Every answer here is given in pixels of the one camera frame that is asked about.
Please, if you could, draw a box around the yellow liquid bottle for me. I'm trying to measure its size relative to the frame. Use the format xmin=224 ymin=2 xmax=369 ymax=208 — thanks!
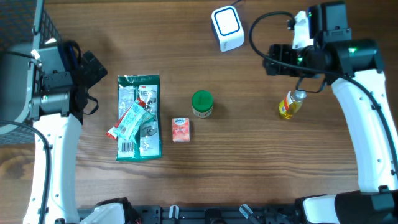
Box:
xmin=279 ymin=90 xmax=307 ymax=119

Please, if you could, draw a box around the teal snack bar wrapper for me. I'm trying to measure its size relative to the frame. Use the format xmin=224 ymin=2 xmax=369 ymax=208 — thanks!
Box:
xmin=116 ymin=98 xmax=155 ymax=144

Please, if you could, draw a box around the red snack bar wrapper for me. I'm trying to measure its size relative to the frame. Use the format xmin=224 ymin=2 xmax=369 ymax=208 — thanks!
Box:
xmin=106 ymin=98 xmax=152 ymax=142

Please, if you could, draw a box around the green 3M glove package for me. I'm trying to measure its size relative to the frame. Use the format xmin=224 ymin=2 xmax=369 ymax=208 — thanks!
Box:
xmin=116 ymin=75 xmax=162 ymax=161

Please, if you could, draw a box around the green lid jar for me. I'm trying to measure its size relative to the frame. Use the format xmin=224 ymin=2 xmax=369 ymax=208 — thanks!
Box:
xmin=192 ymin=90 xmax=214 ymax=118

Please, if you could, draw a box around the orange tissue pack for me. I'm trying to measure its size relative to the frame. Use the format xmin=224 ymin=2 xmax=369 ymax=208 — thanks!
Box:
xmin=172 ymin=118 xmax=190 ymax=142

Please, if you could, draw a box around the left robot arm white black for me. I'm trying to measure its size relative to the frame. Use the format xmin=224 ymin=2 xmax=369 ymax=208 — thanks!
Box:
xmin=23 ymin=39 xmax=142 ymax=223

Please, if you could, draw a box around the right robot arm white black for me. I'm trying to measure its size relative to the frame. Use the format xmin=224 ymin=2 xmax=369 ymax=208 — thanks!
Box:
xmin=263 ymin=2 xmax=397 ymax=223

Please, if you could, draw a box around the white barcode scanner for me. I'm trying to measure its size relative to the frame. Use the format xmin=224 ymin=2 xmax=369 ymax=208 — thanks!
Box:
xmin=211 ymin=5 xmax=244 ymax=52

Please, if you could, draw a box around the grey plastic mesh basket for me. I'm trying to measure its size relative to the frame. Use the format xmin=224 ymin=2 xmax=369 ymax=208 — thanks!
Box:
xmin=1 ymin=0 xmax=64 ymax=146

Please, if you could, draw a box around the black right camera cable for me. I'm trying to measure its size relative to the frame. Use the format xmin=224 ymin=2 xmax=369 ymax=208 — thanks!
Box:
xmin=248 ymin=11 xmax=398 ymax=175

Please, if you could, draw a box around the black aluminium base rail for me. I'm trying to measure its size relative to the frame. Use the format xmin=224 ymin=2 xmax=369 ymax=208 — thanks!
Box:
xmin=77 ymin=203 xmax=304 ymax=224

